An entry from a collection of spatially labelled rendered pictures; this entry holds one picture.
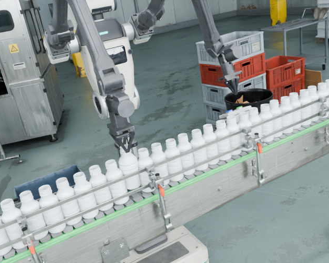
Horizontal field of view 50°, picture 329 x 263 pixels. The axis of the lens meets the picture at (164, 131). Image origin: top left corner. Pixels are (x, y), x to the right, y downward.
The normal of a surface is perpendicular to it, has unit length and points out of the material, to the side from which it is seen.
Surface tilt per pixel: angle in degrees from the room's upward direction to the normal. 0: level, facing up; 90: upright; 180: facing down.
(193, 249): 0
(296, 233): 0
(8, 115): 90
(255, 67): 90
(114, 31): 90
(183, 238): 0
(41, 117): 87
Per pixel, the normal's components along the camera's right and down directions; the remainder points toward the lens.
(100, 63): 0.33, -0.24
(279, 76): 0.52, 0.24
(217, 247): -0.16, -0.91
